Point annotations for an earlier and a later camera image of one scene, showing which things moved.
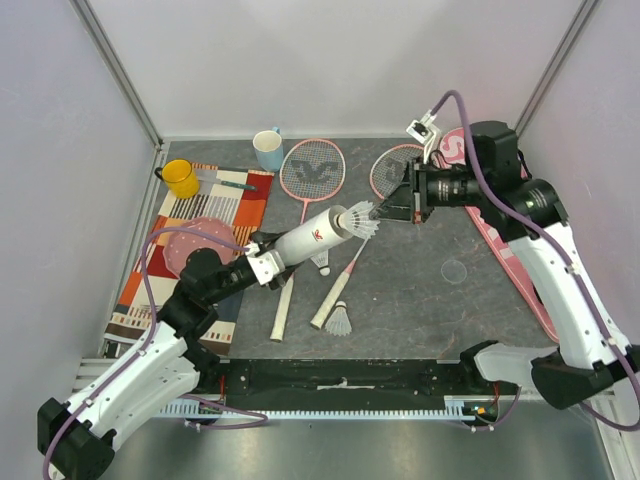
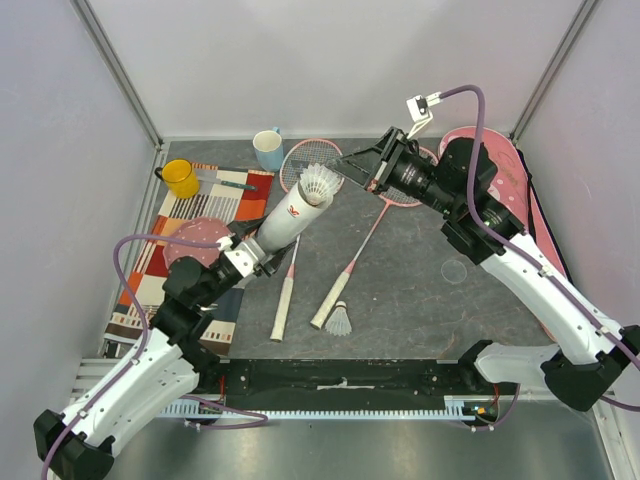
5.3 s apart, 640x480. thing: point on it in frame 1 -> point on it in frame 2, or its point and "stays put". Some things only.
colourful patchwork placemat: [240, 199] stays put
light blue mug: [268, 146] stays put
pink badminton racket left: [310, 170] stays put
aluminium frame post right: [558, 57] stays put
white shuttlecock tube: [314, 238] -> [289, 218]
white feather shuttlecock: [322, 262] -> [318, 183]
